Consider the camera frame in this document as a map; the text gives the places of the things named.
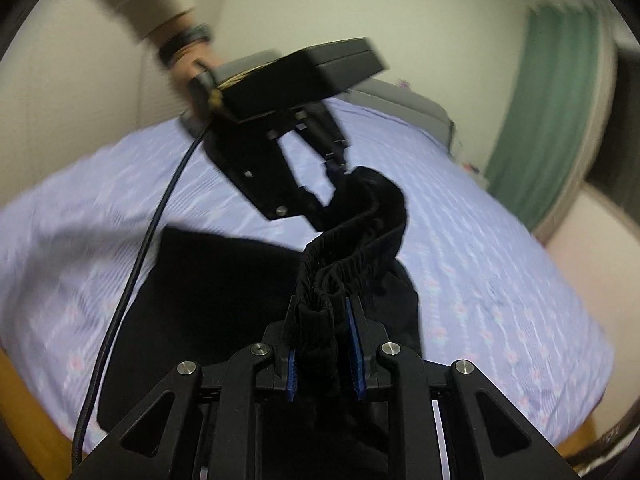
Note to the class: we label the black pants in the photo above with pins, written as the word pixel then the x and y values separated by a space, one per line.
pixel 200 310

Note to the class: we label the wooden bed frame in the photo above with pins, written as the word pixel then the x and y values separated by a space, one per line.
pixel 25 420

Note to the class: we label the grey headboard cushion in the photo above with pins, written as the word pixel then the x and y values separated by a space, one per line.
pixel 400 105

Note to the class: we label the purple patterned bed sheet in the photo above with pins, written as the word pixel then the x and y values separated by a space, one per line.
pixel 500 285

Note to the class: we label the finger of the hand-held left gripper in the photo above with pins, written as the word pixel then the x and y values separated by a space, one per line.
pixel 325 135
pixel 310 210

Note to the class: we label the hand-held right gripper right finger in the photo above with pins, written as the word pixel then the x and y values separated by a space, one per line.
pixel 354 360

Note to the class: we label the black wrist band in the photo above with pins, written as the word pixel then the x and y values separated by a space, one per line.
pixel 187 42

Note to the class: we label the person's left hand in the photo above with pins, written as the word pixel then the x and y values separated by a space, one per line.
pixel 202 71

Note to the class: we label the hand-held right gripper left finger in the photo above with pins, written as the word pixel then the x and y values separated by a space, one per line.
pixel 291 375

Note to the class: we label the green curtain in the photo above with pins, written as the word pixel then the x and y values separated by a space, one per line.
pixel 545 120

